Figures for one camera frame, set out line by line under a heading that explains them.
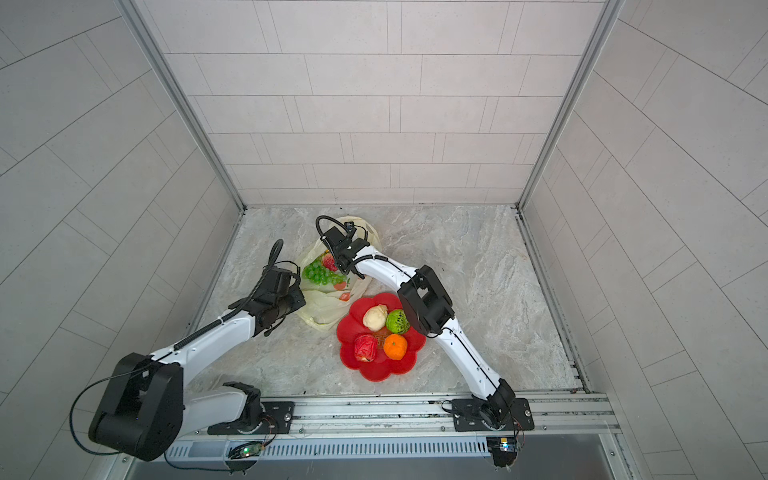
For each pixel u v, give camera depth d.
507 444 0.68
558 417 0.73
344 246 0.77
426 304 0.60
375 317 0.82
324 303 0.85
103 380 0.39
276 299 0.66
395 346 0.78
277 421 0.70
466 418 0.71
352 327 0.84
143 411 0.39
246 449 0.65
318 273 0.94
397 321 0.81
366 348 0.77
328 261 0.96
